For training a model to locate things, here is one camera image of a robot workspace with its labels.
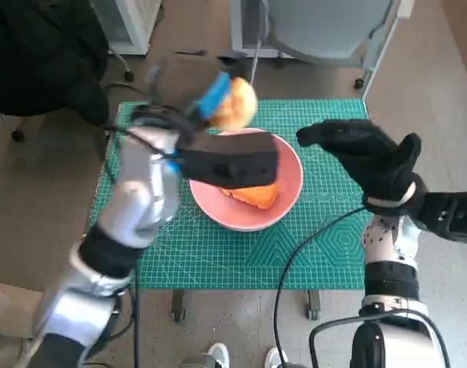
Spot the pink bowl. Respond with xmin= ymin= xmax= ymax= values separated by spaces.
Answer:
xmin=189 ymin=128 xmax=304 ymax=231

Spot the grey trouser leg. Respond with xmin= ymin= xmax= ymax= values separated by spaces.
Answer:
xmin=181 ymin=354 xmax=215 ymax=368

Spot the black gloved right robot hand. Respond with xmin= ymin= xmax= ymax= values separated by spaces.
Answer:
xmin=296 ymin=118 xmax=422 ymax=202

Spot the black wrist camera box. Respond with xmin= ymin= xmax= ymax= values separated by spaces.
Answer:
xmin=409 ymin=191 xmax=467 ymax=246
xmin=177 ymin=131 xmax=280 ymax=189

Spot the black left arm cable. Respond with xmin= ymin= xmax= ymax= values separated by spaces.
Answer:
xmin=102 ymin=103 xmax=192 ymax=368

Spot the long black camera cable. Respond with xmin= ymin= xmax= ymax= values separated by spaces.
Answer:
xmin=273 ymin=206 xmax=368 ymax=368

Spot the person in beige trousers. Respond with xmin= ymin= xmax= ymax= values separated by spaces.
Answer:
xmin=0 ymin=279 xmax=44 ymax=368

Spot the black table foot with caster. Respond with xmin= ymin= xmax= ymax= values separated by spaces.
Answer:
xmin=171 ymin=288 xmax=186 ymax=322
xmin=306 ymin=288 xmax=321 ymax=320

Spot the white appliance with grille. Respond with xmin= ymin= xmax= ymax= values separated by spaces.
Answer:
xmin=90 ymin=0 xmax=165 ymax=54

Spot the white shoe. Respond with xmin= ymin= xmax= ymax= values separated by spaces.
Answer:
xmin=263 ymin=347 xmax=288 ymax=368
xmin=206 ymin=343 xmax=229 ymax=368

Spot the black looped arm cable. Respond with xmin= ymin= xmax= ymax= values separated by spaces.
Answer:
xmin=307 ymin=308 xmax=451 ymax=368

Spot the grey swivel chair base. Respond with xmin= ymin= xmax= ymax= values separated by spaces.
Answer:
xmin=0 ymin=49 xmax=136 ymax=141

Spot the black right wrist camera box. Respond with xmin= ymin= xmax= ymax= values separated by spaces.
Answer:
xmin=409 ymin=191 xmax=467 ymax=246

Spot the rectangular toy bread loaf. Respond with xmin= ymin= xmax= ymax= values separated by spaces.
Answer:
xmin=219 ymin=182 xmax=279 ymax=211

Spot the green cutting mat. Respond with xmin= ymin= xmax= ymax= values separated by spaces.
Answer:
xmin=90 ymin=98 xmax=374 ymax=289

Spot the grey mesh office chair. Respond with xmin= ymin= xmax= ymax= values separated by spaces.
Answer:
xmin=250 ymin=0 xmax=415 ymax=99

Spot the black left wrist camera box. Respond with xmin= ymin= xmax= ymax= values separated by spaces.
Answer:
xmin=177 ymin=131 xmax=280 ymax=189

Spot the round toy bread bun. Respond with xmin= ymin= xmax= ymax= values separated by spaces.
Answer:
xmin=209 ymin=76 xmax=258 ymax=130

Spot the white cabinet with vent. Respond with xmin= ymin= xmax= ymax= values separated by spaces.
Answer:
xmin=231 ymin=0 xmax=295 ymax=58

